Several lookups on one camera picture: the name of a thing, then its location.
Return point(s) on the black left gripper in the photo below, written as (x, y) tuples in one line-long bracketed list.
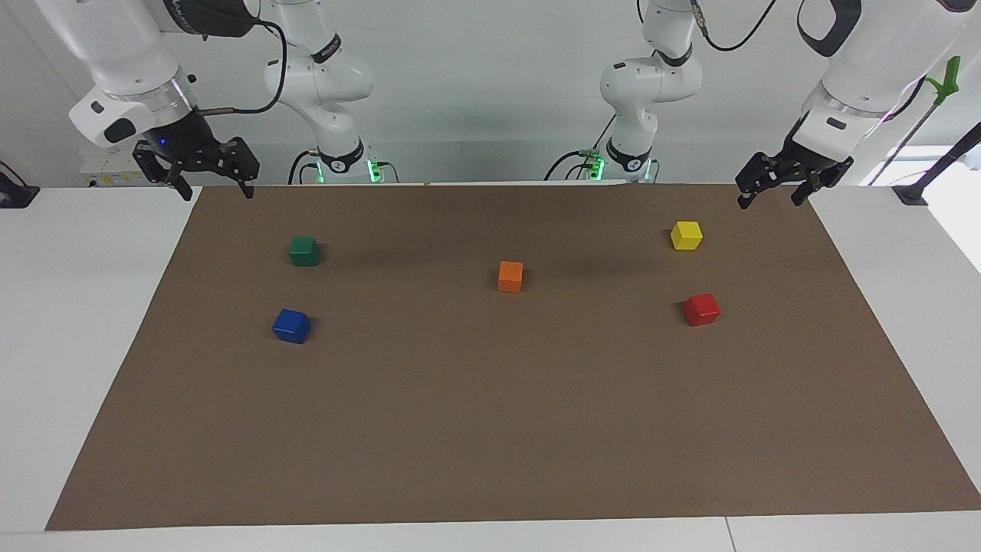
[(808, 156)]

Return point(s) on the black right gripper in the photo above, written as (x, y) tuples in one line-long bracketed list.
[(184, 134)]

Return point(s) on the red block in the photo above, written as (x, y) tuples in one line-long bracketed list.
[(701, 310)]

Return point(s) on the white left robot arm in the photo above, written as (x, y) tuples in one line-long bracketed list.
[(874, 54)]

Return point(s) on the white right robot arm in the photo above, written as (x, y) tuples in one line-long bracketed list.
[(115, 54)]

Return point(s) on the yellow block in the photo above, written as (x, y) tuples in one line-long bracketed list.
[(686, 235)]

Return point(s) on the green block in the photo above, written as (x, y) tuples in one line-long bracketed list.
[(303, 251)]

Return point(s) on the blue block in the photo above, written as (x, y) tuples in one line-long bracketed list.
[(291, 326)]

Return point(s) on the orange block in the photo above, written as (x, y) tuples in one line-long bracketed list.
[(510, 277)]

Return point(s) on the white box yellow labels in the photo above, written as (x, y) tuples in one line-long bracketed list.
[(107, 172)]

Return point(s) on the green clamp on rod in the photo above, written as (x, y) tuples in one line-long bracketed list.
[(946, 80)]

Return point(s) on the brown table mat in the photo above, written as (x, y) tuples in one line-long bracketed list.
[(490, 422)]

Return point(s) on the black clamp mount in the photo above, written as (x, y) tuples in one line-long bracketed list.
[(15, 195)]

